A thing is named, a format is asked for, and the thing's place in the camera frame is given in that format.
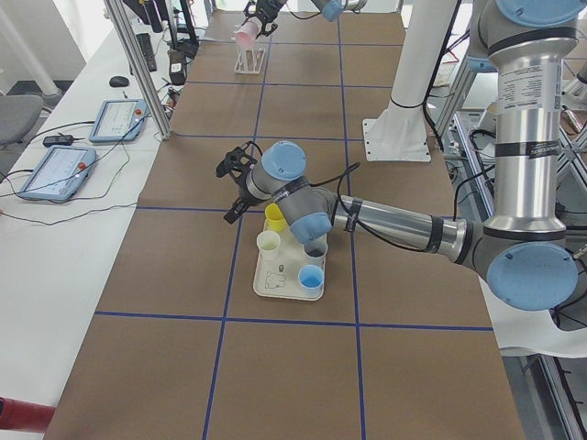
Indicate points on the brown table mat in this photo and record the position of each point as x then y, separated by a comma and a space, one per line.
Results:
191, 340

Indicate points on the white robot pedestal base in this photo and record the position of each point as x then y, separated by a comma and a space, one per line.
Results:
399, 132

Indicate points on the white wire cup rack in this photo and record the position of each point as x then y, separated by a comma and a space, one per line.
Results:
249, 61

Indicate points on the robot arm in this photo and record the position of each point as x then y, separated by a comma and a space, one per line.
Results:
329, 9
519, 250

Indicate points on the aluminium frame post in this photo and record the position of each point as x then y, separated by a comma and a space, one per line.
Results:
140, 69

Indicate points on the black label printer box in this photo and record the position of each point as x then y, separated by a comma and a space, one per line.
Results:
177, 67

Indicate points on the black power adapter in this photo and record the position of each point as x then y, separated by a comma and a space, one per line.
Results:
59, 140

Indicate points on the black keyboard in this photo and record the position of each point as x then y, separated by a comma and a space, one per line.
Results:
147, 51

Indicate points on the grey plastic cup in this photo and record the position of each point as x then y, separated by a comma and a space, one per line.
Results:
315, 254

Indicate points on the cream serving tray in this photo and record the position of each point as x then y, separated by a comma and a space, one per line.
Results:
279, 278

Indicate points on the blue teach pendant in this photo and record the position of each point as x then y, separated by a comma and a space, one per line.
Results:
118, 120
59, 175

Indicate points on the yellow plastic cup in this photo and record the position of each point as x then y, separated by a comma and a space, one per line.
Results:
274, 218

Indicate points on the far blue teach pendant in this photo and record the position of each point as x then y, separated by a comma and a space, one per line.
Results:
118, 120

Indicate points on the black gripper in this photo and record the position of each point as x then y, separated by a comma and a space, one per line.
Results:
242, 193
264, 11

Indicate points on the black computer mouse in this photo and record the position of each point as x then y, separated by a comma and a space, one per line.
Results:
118, 81

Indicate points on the near blue teach pendant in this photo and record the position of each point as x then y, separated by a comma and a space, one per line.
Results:
59, 175

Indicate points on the white plastic cup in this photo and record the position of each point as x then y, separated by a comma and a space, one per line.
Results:
268, 243

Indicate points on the blue plastic cup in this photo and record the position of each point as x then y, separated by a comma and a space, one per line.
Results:
311, 279

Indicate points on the red fire extinguisher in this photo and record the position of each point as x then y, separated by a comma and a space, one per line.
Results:
24, 416

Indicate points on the pink plastic cup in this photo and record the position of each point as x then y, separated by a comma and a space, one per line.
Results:
246, 34

